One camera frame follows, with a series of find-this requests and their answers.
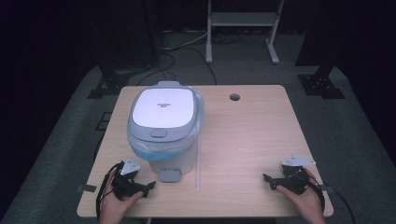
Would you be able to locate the person's right hand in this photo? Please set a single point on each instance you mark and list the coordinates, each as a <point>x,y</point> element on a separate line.
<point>306,202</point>

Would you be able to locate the dark floor plate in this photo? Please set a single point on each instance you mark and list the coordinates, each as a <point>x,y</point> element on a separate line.
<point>104,121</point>

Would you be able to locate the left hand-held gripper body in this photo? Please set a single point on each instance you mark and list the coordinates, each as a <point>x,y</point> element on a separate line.
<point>124,183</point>

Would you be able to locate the white trash can grey lid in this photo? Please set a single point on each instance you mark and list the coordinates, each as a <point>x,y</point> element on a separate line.
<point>162,109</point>

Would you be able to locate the thin white straw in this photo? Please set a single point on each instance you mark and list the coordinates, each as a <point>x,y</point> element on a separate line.
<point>198,155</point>

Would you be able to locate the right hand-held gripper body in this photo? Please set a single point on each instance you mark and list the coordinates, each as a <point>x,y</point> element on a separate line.
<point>294,177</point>

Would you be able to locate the white metal stand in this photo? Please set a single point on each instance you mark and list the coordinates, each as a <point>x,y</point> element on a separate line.
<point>243,18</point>

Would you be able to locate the black metal stand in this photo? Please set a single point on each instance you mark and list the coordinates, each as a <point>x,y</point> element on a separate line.
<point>320,82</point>
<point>112,81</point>

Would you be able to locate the person's left hand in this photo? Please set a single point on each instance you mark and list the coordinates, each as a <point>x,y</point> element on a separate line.
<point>113,207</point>

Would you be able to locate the grey tape piece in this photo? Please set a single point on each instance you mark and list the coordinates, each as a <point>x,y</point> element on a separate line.
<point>325,187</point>
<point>86,188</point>

